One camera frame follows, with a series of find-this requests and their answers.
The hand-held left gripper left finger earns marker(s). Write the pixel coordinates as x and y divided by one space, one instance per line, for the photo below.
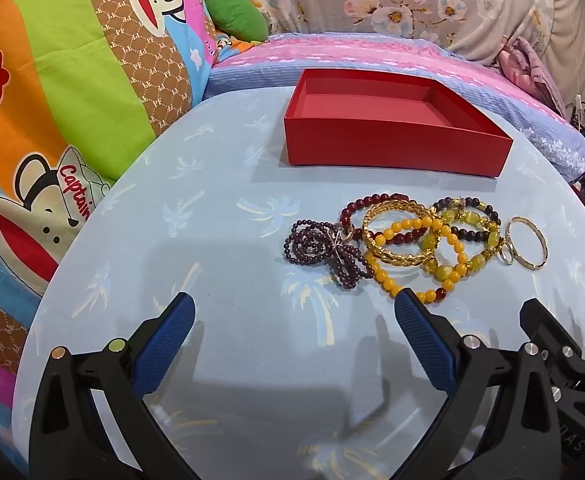
165 345

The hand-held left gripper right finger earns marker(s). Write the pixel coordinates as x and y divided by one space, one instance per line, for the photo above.
422 340

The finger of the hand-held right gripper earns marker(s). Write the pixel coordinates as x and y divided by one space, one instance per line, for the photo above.
540 322

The gold cuff bangle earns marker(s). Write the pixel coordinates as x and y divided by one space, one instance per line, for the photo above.
397 258

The thin gold bangle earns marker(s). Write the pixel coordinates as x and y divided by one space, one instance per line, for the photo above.
522 219

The red cardboard box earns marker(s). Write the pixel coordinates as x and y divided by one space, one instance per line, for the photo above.
387 150

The pink quilted cloth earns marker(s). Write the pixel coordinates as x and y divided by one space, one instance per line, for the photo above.
527 70

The pink and blue floral pillow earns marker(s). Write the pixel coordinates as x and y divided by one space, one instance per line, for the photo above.
372 55

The colourful cartoon monkey blanket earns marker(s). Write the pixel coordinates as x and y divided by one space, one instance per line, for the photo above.
72 60

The green pillow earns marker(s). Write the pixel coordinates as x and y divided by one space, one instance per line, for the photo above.
235 15

